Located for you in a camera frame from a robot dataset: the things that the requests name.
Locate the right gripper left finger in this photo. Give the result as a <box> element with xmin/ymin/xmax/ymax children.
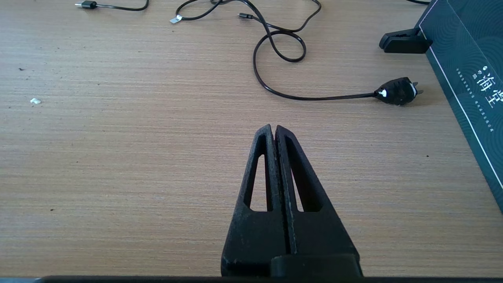
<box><xmin>221</xmin><ymin>125</ymin><xmax>292</xmax><ymax>276</ymax></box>

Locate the black lamp power cord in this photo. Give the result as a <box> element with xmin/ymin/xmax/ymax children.
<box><xmin>253</xmin><ymin>0</ymin><xmax>431</xmax><ymax>107</ymax></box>

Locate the thin black usb cable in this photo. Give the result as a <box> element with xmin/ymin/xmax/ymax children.
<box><xmin>75</xmin><ymin>0</ymin><xmax>322</xmax><ymax>33</ymax></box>

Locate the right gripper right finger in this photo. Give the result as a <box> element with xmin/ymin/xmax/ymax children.
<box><xmin>270</xmin><ymin>125</ymin><xmax>363</xmax><ymax>276</ymax></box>

